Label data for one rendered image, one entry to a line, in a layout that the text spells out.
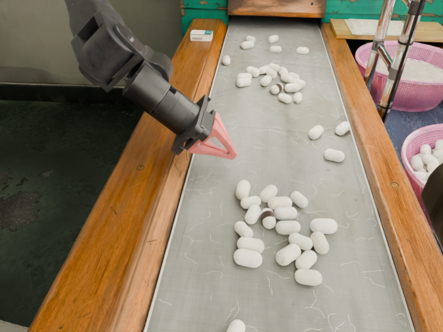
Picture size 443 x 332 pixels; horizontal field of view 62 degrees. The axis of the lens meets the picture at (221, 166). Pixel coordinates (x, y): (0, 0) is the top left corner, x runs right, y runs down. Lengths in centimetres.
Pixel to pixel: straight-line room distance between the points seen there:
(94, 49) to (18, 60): 203
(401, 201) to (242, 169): 25
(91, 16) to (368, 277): 51
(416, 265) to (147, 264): 33
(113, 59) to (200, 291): 33
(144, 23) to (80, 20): 159
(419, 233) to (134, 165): 43
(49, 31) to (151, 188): 190
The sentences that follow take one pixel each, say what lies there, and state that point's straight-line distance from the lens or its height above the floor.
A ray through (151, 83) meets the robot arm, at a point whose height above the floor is 90.
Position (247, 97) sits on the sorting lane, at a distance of 85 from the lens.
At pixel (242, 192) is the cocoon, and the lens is 56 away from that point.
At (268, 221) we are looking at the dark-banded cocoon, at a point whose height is 76.
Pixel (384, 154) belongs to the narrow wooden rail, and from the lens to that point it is 68.
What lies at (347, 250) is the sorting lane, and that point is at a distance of 54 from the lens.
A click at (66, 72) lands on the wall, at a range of 246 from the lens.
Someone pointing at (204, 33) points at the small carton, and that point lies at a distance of 110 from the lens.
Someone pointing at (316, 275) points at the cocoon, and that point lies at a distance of 48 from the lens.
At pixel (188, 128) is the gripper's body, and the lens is 56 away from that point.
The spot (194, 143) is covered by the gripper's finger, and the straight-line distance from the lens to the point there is 58.
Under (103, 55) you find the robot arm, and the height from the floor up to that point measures 95.
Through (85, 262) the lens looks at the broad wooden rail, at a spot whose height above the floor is 76.
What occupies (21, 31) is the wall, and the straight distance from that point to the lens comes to 247.
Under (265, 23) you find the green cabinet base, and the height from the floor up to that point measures 74.
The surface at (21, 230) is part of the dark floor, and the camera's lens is 172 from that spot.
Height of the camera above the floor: 114
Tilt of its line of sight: 39 degrees down
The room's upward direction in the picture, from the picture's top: straight up
